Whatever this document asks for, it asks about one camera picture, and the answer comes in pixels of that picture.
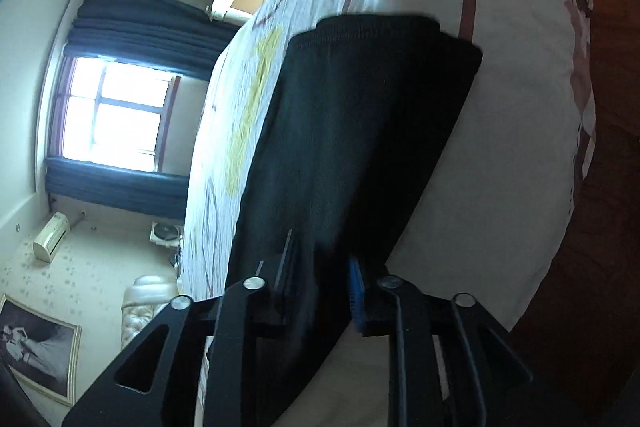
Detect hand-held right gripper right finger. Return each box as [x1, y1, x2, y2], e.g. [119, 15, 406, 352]
[347, 257, 533, 427]

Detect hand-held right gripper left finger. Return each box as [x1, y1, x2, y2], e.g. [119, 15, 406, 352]
[61, 229, 301, 427]

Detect black pants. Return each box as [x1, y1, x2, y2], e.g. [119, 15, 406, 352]
[225, 13, 484, 427]

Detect cream tufted headboard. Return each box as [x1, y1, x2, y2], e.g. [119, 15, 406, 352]
[120, 274, 182, 354]

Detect white device with dark disc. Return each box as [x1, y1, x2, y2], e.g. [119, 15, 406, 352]
[150, 221, 184, 251]

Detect blue curtain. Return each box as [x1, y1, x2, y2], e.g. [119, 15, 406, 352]
[45, 157, 192, 222]
[72, 0, 242, 82]

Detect white printed bedsheet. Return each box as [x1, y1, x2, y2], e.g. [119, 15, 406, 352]
[180, 0, 598, 427]

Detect cream air conditioner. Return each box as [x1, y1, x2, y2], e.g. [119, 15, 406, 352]
[32, 212, 69, 264]

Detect bright window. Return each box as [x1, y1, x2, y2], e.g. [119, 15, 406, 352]
[59, 56, 182, 174]

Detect framed wall poster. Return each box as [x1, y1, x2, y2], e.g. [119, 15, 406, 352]
[0, 293, 84, 408]

